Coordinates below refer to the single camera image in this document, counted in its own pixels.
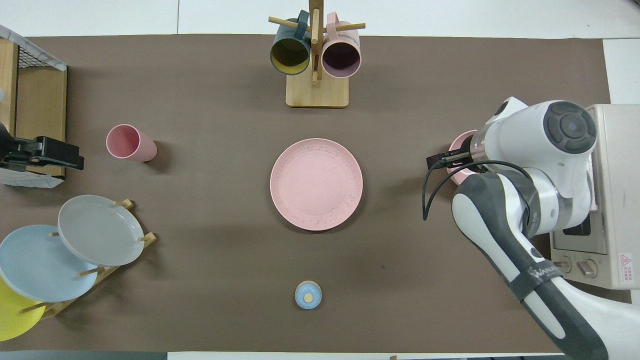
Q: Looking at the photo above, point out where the blue call bell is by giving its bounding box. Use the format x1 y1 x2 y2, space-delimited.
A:
294 280 323 310

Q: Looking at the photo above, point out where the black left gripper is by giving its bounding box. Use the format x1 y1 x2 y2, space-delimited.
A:
0 122 85 173

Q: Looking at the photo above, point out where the light blue plate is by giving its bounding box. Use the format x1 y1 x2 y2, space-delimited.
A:
0 224 99 303

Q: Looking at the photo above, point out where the wooden shelf with wire mesh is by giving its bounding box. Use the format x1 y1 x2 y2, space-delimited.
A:
0 25 68 188

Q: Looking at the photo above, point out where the pink bowl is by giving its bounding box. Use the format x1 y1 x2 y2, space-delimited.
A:
447 130 483 187

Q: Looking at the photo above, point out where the pink speckled plate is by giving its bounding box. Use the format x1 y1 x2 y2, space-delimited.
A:
270 138 364 232

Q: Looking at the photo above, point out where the wooden plate rack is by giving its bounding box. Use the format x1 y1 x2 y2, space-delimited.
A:
20 199 157 321

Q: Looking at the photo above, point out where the light pink mug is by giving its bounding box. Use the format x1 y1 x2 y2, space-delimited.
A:
321 12 362 79

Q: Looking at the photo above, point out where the cream toaster oven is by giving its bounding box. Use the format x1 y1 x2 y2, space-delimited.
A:
550 103 640 290

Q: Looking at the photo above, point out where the dark teal mug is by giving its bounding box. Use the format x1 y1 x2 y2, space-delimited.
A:
270 10 312 76

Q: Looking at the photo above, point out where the brown table mat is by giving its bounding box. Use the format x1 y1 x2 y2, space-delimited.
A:
0 34 632 353

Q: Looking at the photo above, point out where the grey plate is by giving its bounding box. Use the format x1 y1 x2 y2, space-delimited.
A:
58 195 145 267

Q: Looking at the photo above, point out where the pink tumbler cup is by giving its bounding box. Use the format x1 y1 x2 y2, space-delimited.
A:
105 124 158 162

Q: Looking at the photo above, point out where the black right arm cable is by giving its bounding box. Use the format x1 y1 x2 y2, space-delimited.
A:
422 152 532 221

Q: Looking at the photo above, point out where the wooden mug tree stand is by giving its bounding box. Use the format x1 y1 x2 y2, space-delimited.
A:
268 0 366 108

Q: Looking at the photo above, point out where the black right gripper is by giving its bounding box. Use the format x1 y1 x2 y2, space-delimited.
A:
446 161 488 175

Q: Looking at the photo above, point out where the yellow plate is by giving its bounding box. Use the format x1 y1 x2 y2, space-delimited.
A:
0 277 47 342

